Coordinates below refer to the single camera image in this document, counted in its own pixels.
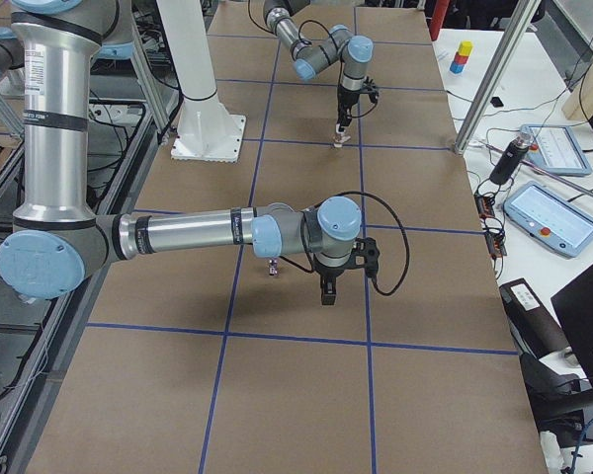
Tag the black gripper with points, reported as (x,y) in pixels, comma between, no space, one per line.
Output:
(329,273)
(346,98)

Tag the white PPR valve brass base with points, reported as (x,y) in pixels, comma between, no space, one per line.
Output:
(340,137)

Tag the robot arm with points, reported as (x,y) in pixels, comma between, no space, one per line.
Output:
(59,240)
(353,52)

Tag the small metal pipe fitting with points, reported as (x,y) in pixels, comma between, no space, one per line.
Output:
(273,267)

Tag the red cylinder object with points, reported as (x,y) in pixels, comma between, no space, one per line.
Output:
(440,12)

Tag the stacked coloured toy blocks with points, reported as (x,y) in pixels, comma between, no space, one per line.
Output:
(461,57)

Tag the small black puck device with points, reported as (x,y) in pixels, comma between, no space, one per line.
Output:
(496,102)

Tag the brown kraft paper mat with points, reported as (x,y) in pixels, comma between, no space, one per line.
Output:
(201,362)

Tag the black water bottle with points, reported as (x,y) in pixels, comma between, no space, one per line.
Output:
(511,158)

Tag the orange electronics board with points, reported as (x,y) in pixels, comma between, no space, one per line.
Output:
(492,226)

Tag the long metal grabber stick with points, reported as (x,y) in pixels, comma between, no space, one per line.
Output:
(581,190)

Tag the far teach pendant tablet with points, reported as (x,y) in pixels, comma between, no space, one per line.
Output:
(556,150)

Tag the teach pendant tablet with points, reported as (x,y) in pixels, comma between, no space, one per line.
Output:
(551,220)
(556,150)

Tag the near teach pendant tablet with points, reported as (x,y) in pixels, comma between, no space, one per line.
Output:
(551,220)

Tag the black monitor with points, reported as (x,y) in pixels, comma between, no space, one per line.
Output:
(573,306)

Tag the white pedestal column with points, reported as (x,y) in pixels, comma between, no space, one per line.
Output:
(206,131)

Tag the aluminium frame post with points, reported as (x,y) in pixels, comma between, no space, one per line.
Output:
(523,14)

